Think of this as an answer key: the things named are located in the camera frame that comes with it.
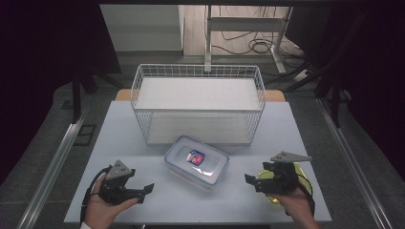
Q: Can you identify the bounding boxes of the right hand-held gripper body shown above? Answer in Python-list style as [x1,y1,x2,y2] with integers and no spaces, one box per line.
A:
[263,151,313,196]

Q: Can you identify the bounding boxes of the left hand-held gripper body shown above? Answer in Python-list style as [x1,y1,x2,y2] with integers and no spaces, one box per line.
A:
[98,159,137,204]

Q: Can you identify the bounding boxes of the green plastic container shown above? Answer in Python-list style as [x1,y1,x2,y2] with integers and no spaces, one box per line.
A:
[257,161,313,204]

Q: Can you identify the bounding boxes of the clear plastic food container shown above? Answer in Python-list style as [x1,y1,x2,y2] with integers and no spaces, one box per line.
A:
[163,135,230,192]

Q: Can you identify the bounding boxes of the white wire shelf rack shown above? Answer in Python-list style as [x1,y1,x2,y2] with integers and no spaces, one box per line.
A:
[130,63,266,147]

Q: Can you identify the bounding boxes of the person's right hand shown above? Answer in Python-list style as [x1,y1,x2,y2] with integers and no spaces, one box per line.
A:
[269,186,314,220]

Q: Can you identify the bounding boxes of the person's left hand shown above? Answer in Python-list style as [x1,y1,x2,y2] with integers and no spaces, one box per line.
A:
[84,174,139,229]

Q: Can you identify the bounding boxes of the black floor plate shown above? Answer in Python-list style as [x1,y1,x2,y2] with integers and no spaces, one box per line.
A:
[74,123,97,147]

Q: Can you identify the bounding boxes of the black metal stand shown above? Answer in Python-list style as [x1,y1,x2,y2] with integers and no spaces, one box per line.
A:
[266,58,352,129]
[70,61,126,126]

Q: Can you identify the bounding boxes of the white power strip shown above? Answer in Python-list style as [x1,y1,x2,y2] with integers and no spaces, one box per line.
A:
[291,69,312,84]

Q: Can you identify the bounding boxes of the dark curtain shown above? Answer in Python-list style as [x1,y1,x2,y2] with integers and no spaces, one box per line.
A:
[0,0,122,185]
[285,0,405,182]

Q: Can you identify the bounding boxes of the white cabinet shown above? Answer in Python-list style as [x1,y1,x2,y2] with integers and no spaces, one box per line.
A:
[99,4,185,53]

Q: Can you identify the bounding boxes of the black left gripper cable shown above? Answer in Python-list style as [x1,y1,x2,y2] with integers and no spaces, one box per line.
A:
[79,165,110,224]

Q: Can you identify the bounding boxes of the aluminium rail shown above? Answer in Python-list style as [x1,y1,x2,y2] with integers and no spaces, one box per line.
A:
[16,106,90,229]
[315,97,395,229]

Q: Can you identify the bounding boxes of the black floor cables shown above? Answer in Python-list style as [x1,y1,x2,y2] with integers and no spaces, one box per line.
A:
[211,5,305,60]

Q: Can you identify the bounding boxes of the white metal desk frame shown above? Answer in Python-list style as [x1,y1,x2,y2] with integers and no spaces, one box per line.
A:
[204,4,293,74]

